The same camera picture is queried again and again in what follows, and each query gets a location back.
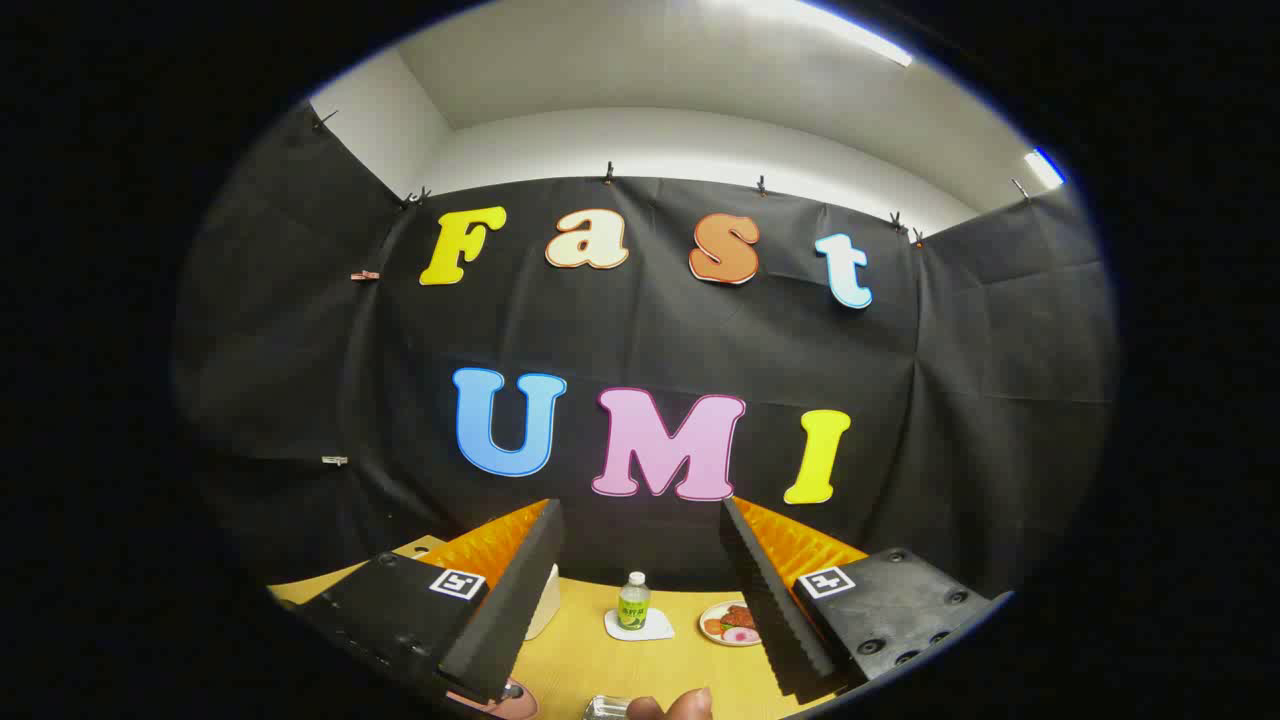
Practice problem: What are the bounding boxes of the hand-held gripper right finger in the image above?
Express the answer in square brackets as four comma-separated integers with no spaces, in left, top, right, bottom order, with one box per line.
[719,496,1013,699]

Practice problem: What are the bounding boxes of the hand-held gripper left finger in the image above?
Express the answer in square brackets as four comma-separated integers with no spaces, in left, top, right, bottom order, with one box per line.
[272,498,566,704]

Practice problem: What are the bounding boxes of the cream white toaster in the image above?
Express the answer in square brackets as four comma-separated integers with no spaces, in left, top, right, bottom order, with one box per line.
[524,563,561,642]

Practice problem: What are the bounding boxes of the plate of toy food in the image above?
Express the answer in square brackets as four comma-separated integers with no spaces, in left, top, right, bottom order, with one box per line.
[698,600,764,648]

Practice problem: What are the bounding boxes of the green label drink bottle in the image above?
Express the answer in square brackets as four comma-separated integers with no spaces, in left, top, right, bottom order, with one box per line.
[617,571,652,632]

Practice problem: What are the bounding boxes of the pink plate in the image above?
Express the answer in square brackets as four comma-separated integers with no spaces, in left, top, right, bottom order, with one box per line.
[445,678,541,720]

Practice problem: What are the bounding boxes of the white coaster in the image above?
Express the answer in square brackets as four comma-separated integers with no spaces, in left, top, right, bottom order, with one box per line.
[604,608,676,642]

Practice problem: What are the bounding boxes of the small ceiling light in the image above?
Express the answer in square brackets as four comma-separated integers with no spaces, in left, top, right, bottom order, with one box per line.
[1023,147,1067,189]

